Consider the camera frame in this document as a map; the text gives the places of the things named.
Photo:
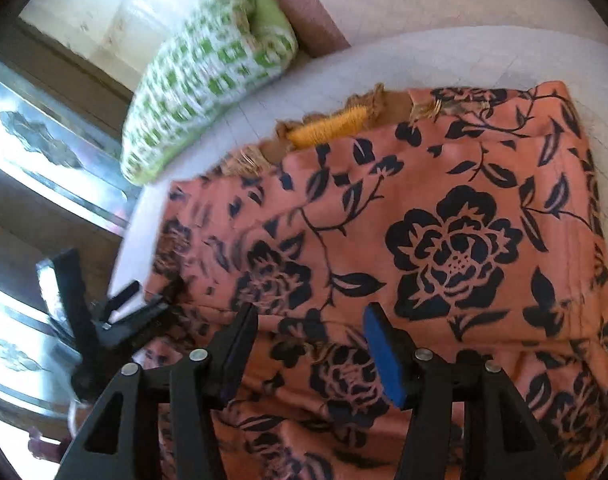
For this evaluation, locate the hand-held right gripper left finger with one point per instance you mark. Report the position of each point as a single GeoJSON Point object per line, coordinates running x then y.
{"type": "Point", "coordinates": [232, 366]}

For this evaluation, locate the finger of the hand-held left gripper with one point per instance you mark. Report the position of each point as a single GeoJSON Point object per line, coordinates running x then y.
{"type": "Point", "coordinates": [149, 310]}
{"type": "Point", "coordinates": [126, 292]}

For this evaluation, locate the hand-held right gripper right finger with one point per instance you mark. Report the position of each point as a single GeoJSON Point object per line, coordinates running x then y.
{"type": "Point", "coordinates": [383, 355]}

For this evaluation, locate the orange black floral garment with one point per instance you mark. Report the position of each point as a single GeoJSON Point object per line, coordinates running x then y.
{"type": "Point", "coordinates": [433, 260]}

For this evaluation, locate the etched glass door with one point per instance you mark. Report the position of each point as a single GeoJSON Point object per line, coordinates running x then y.
{"type": "Point", "coordinates": [39, 160]}

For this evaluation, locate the green white checkered pillow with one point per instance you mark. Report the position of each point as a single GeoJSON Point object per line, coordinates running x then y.
{"type": "Point", "coordinates": [204, 75]}

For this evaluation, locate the bed with white quilted cover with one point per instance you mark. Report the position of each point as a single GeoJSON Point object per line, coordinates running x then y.
{"type": "Point", "coordinates": [294, 85]}

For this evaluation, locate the pink padded headboard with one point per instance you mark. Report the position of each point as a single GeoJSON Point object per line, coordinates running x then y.
{"type": "Point", "coordinates": [309, 15]}

